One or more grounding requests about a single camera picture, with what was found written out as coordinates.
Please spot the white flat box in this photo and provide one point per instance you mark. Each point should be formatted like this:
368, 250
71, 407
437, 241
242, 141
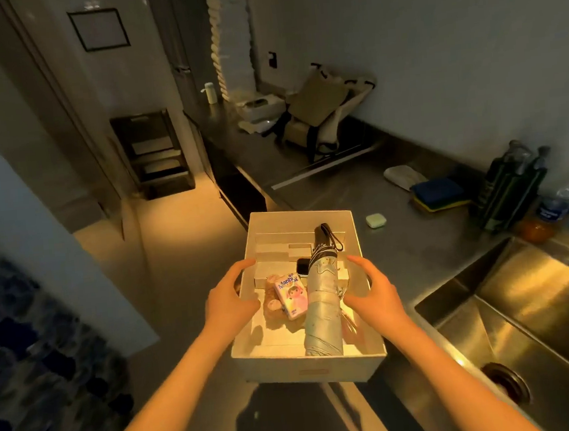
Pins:
260, 111

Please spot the clear bottle with orange liquid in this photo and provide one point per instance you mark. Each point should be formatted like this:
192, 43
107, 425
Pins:
552, 209

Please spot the white striped dish cloth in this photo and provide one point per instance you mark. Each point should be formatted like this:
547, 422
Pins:
405, 177

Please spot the black framed wall panel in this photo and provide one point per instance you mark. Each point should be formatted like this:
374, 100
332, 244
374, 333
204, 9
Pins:
99, 29

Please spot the grey metal door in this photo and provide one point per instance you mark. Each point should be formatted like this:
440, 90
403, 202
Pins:
33, 120

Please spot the white cardboard storage box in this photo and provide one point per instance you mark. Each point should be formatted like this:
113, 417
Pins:
278, 367

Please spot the blue and yellow sponge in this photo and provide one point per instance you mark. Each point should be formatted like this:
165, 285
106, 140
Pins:
439, 192

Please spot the black wall socket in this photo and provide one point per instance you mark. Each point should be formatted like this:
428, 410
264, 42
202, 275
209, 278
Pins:
273, 60

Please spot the pink printed tissue packet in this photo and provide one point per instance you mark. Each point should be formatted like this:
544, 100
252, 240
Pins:
291, 296

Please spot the person's right forearm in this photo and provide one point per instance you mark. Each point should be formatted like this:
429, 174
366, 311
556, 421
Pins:
463, 386

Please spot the small green earbuds case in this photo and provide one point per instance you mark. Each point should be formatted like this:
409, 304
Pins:
376, 220

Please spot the stack of water bottle packs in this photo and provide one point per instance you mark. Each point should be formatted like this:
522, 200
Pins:
30, 369

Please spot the grey folding step stool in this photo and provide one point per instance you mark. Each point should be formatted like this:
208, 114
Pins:
152, 155

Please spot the pale blue folding umbrella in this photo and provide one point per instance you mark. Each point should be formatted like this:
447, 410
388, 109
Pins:
322, 309

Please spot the black smartphone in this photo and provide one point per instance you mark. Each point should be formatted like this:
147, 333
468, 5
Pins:
256, 103

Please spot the tall steel refrigerator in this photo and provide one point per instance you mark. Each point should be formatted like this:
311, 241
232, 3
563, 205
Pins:
185, 43

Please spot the white thermos bottle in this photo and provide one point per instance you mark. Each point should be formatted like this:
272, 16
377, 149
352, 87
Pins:
210, 94

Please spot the person's left hand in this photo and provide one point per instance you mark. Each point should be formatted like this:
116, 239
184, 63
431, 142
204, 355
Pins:
228, 309

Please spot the person's right hand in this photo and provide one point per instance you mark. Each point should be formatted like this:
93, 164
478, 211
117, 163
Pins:
384, 308

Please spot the person's left forearm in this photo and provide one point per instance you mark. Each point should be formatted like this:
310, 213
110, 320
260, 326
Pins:
162, 407

